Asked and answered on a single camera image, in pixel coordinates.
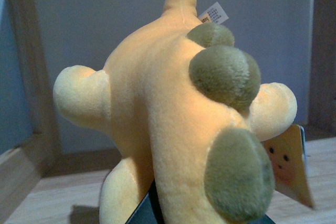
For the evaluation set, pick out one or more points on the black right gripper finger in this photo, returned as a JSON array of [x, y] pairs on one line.
[[148, 210]]

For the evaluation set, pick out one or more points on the yellow plush dinosaur toy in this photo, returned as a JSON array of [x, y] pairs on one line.
[[188, 113]]

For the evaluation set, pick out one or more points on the wooden shelf unit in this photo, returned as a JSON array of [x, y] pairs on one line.
[[50, 35]]

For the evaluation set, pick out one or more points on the orange cardboard hang tag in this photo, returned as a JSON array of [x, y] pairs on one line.
[[288, 158]]

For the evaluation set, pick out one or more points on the white fabric care label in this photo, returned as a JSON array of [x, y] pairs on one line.
[[214, 14]]

